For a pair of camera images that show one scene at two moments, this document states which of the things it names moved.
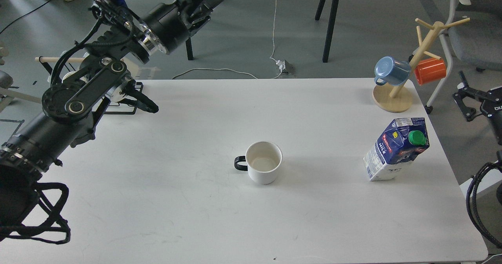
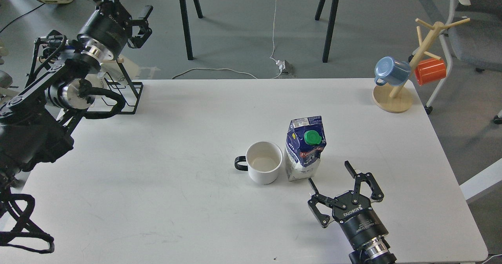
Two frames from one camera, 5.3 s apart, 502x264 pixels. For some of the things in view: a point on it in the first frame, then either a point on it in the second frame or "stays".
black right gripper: x=491 y=105 -> x=358 y=221
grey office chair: x=474 y=31 stays
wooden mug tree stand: x=396 y=98 stays
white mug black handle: x=262 y=161 stays
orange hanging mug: x=430 y=71 stays
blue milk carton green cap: x=403 y=141 -> x=305 y=140
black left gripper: x=170 y=24 -> x=111 y=26
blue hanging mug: x=389 y=70 stays
